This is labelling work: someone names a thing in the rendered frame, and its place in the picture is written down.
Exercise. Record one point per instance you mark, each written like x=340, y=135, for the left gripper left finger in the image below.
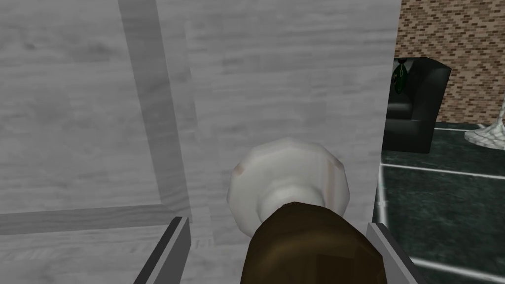
x=169, y=256

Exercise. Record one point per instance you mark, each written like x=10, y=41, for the grey wooden door leaf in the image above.
x=98, y=118

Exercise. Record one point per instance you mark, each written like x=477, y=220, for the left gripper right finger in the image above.
x=394, y=256

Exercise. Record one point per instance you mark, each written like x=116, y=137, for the white lamp stand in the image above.
x=489, y=132

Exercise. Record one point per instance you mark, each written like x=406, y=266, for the black armchair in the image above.
x=414, y=106

